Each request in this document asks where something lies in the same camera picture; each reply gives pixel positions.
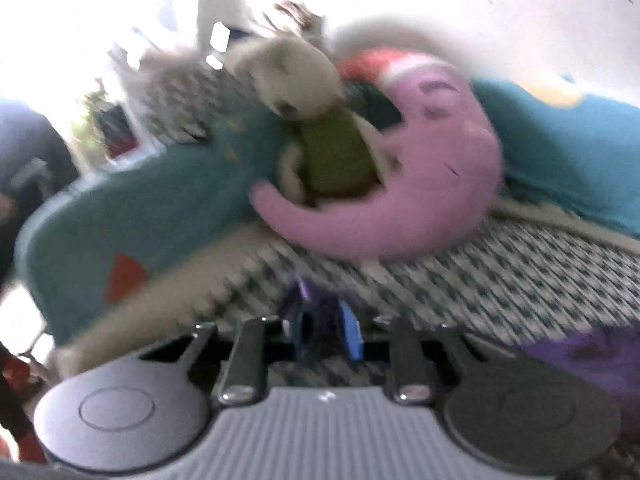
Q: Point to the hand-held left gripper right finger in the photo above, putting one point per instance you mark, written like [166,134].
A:
[352,332]

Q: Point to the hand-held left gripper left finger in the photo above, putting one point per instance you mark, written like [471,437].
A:
[302,332]

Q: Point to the purple floral shirt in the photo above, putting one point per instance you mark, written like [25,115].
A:
[590,360]

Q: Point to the purple moon plush pillow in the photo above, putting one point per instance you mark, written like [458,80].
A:
[440,185]

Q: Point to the white rabbit plush toy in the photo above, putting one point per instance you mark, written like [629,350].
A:
[300,75]

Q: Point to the houndstooth bed mat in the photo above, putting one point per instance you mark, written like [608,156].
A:
[500,280]

